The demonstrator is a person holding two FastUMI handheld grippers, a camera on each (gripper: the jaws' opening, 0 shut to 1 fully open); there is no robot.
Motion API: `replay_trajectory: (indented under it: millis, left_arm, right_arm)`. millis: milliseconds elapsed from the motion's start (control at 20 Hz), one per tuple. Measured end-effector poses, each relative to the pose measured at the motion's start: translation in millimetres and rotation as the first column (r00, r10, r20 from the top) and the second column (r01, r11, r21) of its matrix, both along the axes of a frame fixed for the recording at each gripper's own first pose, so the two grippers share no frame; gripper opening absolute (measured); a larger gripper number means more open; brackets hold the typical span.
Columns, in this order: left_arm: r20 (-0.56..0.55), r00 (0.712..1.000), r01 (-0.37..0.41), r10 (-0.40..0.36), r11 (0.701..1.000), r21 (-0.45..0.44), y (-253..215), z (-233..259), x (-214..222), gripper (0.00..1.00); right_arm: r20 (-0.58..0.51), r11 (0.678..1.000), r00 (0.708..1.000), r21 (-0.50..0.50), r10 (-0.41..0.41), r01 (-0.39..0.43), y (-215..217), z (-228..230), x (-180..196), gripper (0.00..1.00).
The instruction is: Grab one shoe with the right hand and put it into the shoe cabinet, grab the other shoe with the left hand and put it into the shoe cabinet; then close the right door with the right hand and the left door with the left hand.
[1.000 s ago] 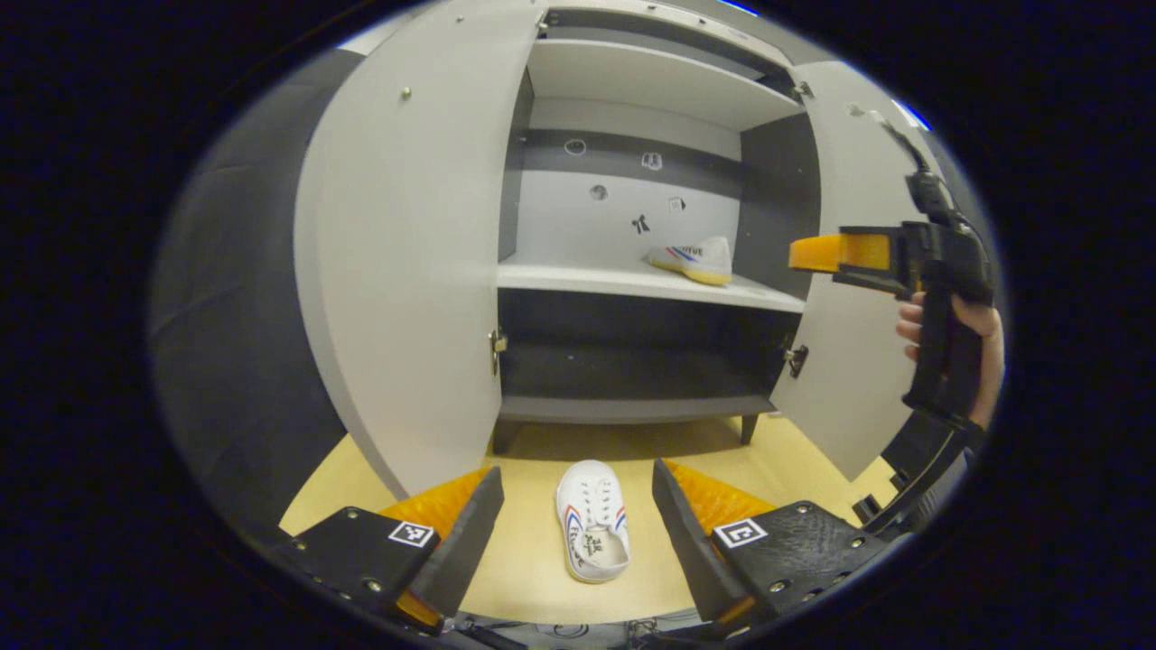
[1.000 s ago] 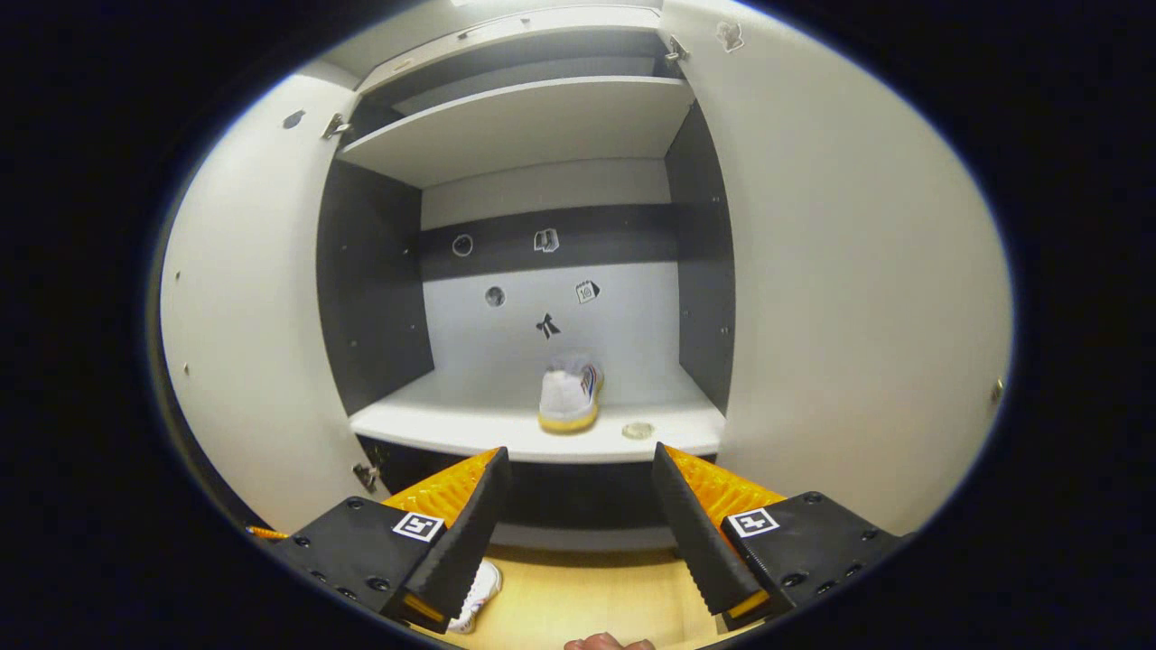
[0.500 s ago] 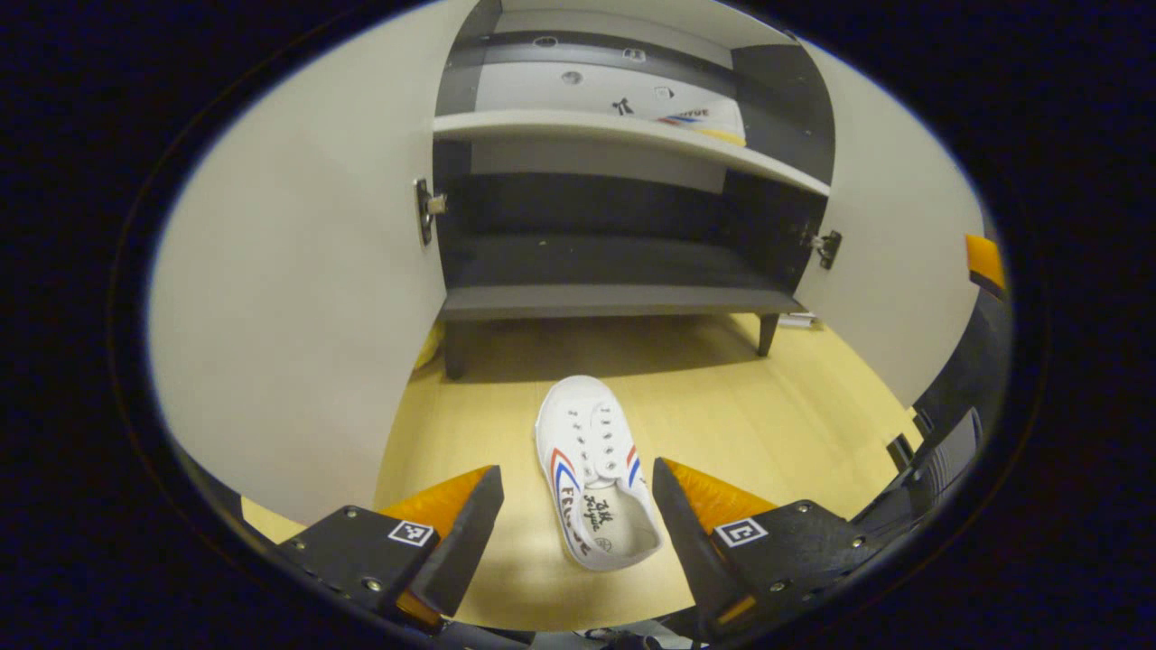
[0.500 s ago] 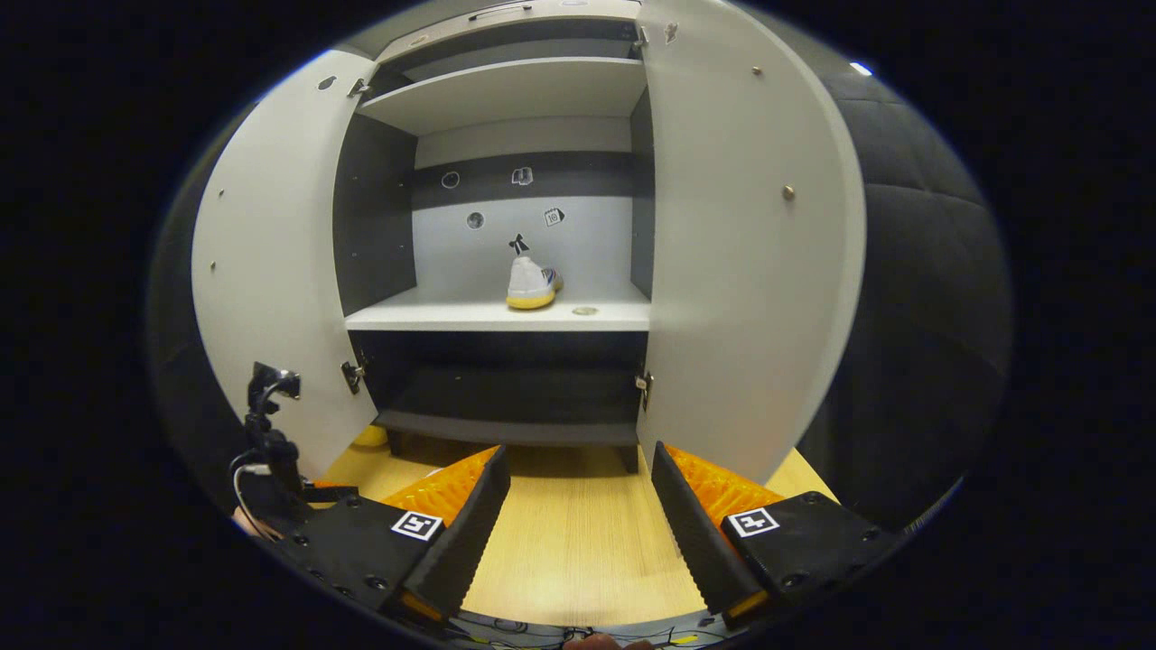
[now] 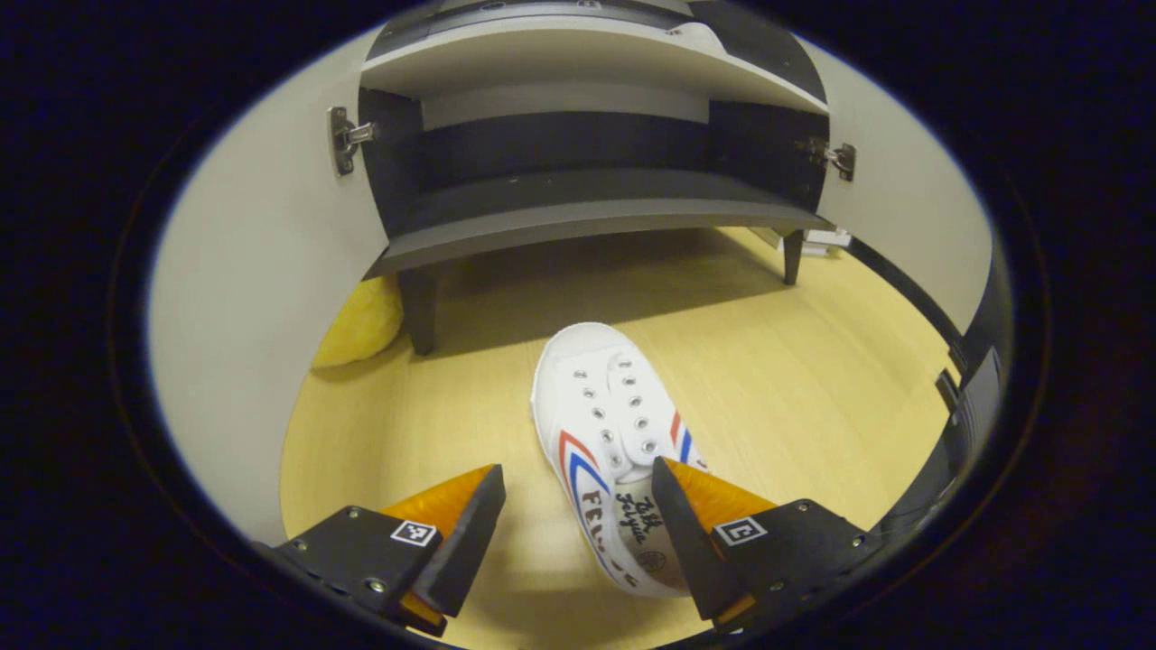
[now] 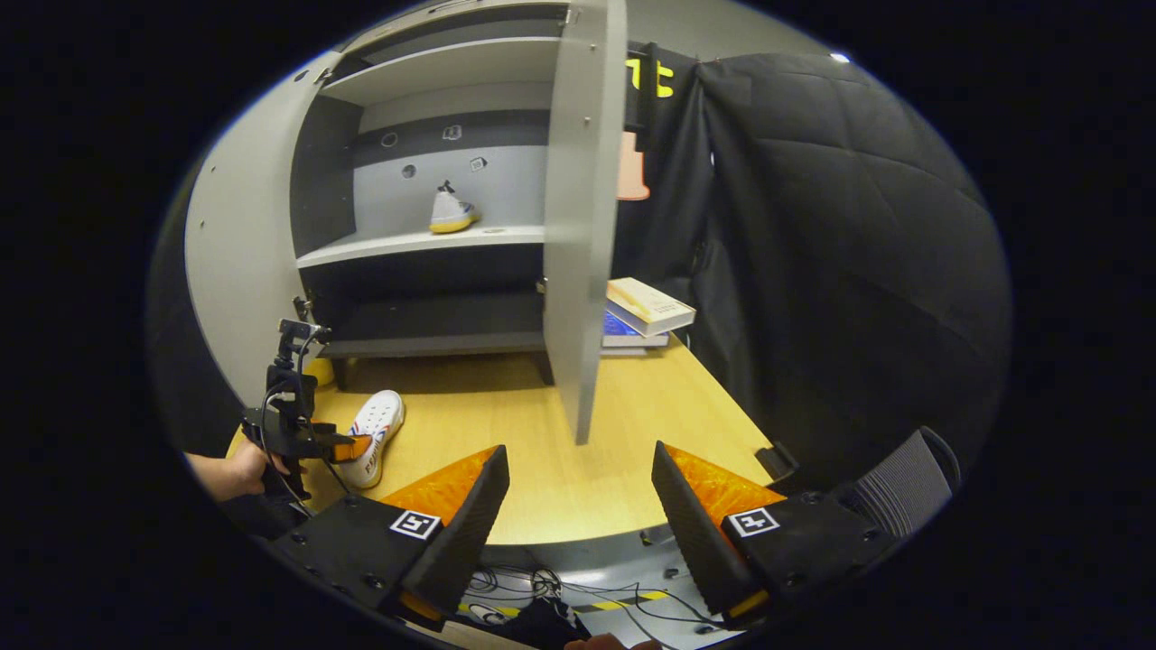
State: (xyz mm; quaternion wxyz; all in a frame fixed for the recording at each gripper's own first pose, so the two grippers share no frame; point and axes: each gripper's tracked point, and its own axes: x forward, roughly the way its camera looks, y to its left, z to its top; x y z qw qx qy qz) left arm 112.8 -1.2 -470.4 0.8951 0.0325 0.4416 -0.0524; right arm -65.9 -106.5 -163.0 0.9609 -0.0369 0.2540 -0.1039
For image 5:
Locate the white shoe cabinet door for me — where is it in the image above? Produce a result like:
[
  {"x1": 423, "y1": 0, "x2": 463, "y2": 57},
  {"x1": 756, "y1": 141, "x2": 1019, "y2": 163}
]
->
[
  {"x1": 149, "y1": 27, "x2": 425, "y2": 547},
  {"x1": 795, "y1": 36, "x2": 994, "y2": 335}
]

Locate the white book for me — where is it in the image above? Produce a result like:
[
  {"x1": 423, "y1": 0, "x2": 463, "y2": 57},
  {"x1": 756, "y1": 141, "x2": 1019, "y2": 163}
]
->
[{"x1": 777, "y1": 227, "x2": 853, "y2": 259}]

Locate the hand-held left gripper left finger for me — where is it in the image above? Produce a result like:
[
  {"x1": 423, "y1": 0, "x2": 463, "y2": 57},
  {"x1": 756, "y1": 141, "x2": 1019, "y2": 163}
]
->
[{"x1": 271, "y1": 464, "x2": 507, "y2": 637}]

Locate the white and grey shoe cabinet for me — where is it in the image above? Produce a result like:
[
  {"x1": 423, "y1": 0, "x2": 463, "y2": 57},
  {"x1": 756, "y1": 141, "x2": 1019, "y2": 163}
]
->
[{"x1": 357, "y1": 0, "x2": 836, "y2": 356}]

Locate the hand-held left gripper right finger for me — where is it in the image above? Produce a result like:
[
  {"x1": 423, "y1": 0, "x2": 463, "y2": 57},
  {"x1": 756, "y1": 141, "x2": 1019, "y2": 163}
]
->
[{"x1": 650, "y1": 456, "x2": 886, "y2": 633}]

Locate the yellow rounded object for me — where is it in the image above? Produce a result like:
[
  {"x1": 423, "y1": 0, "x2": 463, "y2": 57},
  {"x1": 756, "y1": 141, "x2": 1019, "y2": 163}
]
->
[{"x1": 312, "y1": 275, "x2": 406, "y2": 369}]

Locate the white canvas shoe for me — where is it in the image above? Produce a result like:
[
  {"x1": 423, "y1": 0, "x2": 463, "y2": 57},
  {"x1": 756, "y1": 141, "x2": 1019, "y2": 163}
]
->
[{"x1": 530, "y1": 322, "x2": 714, "y2": 599}]

